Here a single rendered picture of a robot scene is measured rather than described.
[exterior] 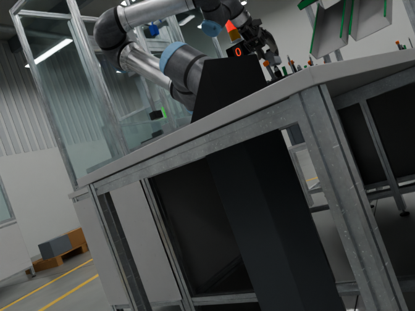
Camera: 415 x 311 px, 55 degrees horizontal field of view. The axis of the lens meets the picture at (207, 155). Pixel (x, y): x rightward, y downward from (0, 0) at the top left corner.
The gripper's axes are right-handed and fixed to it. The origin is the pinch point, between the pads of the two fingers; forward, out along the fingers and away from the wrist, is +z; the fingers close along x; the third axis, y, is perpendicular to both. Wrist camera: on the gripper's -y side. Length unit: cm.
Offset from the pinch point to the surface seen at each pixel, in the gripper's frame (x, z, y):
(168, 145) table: 10, -40, 87
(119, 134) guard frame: -82, -10, 20
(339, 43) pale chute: 30.0, 1.2, 13.7
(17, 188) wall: -869, 168, -286
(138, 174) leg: -9, -34, 85
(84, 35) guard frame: -81, -50, -15
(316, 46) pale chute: 20.9, 0.6, 9.4
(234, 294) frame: -44, 53, 79
